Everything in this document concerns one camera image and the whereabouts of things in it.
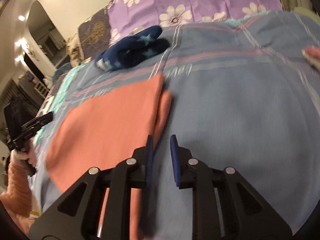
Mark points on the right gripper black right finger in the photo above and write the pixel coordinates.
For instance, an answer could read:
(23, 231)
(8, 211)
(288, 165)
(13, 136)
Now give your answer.
(225, 204)

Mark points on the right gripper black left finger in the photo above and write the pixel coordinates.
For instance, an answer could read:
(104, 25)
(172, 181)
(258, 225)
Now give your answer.
(97, 205)

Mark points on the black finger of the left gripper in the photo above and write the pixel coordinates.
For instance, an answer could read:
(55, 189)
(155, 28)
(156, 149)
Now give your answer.
(33, 126)

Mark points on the coral long-sleeve sweater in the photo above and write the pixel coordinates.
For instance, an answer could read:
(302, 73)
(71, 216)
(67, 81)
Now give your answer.
(105, 130)

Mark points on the left forearm orange sleeve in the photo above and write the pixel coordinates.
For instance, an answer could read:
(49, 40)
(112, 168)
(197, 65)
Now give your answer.
(17, 200)

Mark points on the pink folded clothes stack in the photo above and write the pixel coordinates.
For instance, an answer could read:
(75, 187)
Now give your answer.
(312, 55)

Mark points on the left hand white glove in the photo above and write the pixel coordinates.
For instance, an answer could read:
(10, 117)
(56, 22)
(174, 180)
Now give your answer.
(17, 156)

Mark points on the teal star blanket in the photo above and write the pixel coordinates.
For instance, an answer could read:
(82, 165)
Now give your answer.
(58, 103)

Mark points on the beige cloth bundle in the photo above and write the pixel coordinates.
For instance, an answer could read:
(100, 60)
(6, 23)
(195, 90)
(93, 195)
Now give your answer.
(73, 51)

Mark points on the dark tree-print pillow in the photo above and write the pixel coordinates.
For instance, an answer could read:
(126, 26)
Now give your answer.
(94, 34)

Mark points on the blue plaid bed sheet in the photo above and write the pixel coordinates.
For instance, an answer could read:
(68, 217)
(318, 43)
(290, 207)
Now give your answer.
(243, 96)

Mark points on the navy star fleece garment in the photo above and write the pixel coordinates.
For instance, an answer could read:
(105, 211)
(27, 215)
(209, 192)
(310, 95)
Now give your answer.
(132, 50)

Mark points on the purple floral pillow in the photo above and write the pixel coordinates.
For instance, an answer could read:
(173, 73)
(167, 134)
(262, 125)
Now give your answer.
(128, 17)

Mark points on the green blanket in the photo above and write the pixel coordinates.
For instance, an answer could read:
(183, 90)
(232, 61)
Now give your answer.
(306, 12)

